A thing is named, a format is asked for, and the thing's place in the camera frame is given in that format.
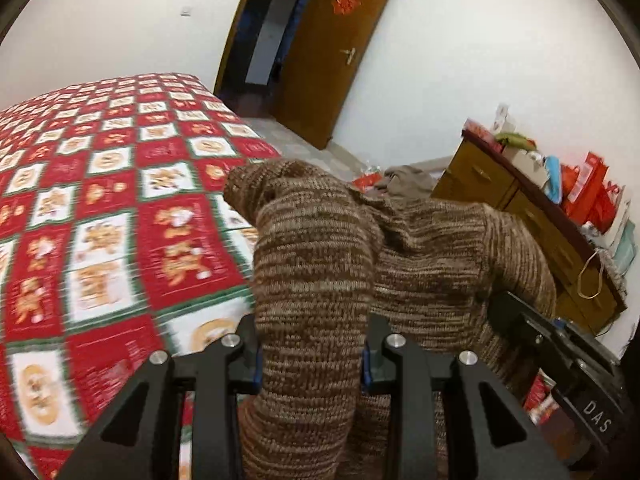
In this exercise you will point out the brown wooden dresser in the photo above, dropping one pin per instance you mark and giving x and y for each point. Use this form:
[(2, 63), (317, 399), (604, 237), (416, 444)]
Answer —
[(479, 174)]

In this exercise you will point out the brown wooden door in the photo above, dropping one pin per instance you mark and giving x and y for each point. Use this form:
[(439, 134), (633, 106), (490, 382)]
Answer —
[(315, 80)]

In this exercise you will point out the red double-happiness door decal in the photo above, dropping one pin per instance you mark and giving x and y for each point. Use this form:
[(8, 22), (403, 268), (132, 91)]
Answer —
[(345, 7)]

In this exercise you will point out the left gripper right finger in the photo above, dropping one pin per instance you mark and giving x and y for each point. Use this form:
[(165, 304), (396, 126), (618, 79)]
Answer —
[(488, 435)]

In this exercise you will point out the red checkered teddy bedspread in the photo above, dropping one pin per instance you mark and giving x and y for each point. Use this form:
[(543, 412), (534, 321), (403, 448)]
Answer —
[(115, 242)]

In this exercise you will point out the red gift bag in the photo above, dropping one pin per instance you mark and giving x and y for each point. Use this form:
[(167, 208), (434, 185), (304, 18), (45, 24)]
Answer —
[(587, 196)]

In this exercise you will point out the dark wooden door frame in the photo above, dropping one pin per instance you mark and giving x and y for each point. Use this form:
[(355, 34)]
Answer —
[(260, 36)]

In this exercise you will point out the silver door handle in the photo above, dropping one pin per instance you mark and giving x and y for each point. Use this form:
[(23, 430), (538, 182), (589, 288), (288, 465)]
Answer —
[(349, 55)]

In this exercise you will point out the clothes pile on floor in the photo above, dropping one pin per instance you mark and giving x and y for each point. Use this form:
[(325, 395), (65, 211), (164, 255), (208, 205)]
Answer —
[(405, 182)]

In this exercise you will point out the brown knitted sun sweater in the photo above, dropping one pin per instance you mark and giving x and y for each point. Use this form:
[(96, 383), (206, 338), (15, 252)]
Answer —
[(326, 257)]

